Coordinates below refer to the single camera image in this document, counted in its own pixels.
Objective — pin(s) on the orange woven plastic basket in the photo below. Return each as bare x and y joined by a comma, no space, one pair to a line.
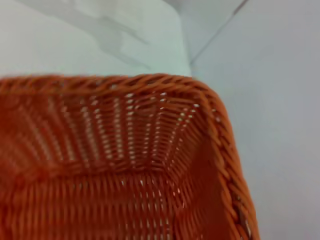
125,187

